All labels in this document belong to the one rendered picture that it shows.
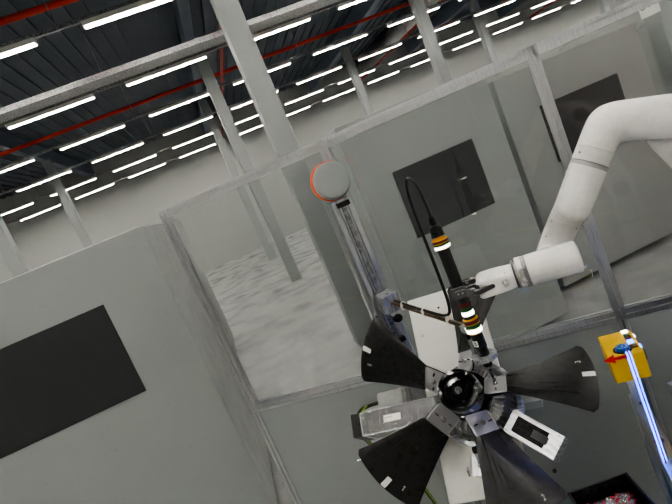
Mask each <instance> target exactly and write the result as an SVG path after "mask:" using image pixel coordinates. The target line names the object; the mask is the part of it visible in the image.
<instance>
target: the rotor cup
mask: <svg viewBox="0 0 672 504"><path fill-rule="evenodd" d="M484 379H485V378H483V377H482V376H481V375H479V374H477V373H474V372H469V371H467V370H465V369H452V370H450V371H448V372H446V373H445V374H444V375H443V376H442V377H441V379H440V381H439V383H438V396H439V399H440V401H441V403H442V404H443V405H444V406H445V407H446V408H447V409H449V410H451V411H452V412H453V413H455V414H456V415H457V416H458V417H459V418H461V419H460V420H461V421H464V422H466V421H465V419H464V417H465V416H467V415H470V414H473V413H476V412H480V411H483V410H488V411H489V412H490V411H491V409H492V406H493V402H494V396H493V397H489V398H485V393H484ZM479 384H480V385H481V386H482V388H481V387H480V385H479ZM456 386H460V387H461V388H462V392H461V393H460V394H457V393H455V391H454V389H455V387H456ZM470 409H473V410H474V411H473V412H471V411H469V410H470Z"/></svg>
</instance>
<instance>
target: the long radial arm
mask: <svg viewBox="0 0 672 504"><path fill-rule="evenodd" d="M439 401H440V399H439V396H438V395H435V396H431V397H426V398H422V399H418V400H413V401H409V402H405V403H401V404H396V405H392V406H388V407H384V408H379V409H375V410H371V411H367V412H362V413H359V416H360V423H361V430H362V436H363V437H367V438H372V439H380V438H384V437H386V436H388V435H390V434H391V433H393V432H395V431H397V430H398V429H400V428H403V427H405V426H406V425H410V424H412V423H414V422H416V421H417V420H419V419H421V418H425V417H426V416H427V415H428V414H429V412H430V411H431V410H432V409H433V408H434V406H435V405H436V404H437V403H438V402H439Z"/></svg>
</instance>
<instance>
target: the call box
mask: <svg viewBox="0 0 672 504"><path fill-rule="evenodd" d="M627 332H628V333H629V335H630V336H631V338H632V339H633V341H634V343H637V345H638V347H636V348H632V347H631V345H630V344H634V343H630V344H628V343H627V342H626V340H625V338H624V337H623V335H622V333H621V332H617V333H613V334H609V335H605V336H601V337H598V340H599V343H600V346H601V349H602V352H603V355H604V357H605V360H606V359H607V358H609V357H610V356H612V355H614V357H617V356H621V355H626V353H625V352H616V350H615V347H616V346H615V345H619V344H624V343H626V344H628V345H629V347H630V349H629V350H628V351H630V353H631V355H632V358H633V361H634V364H635V367H636V370H637V373H638V376H639V379H641V378H646V377H650V376H651V375H652V374H651V371H650V368H649V365H648V362H647V359H646V356H645V353H644V351H643V349H642V348H641V346H640V345H639V343H638V342H637V340H636V339H635V337H634V335H633V334H632V332H631V331H630V330H627ZM607 364H608V367H609V369H610V371H611V373H612V375H613V377H614V379H615V381H616V383H622V382H627V381H632V380H635V379H634V376H633V373H632V370H631V368H630V365H629V362H628V359H627V358H625V359H621V360H616V363H609V362H607Z"/></svg>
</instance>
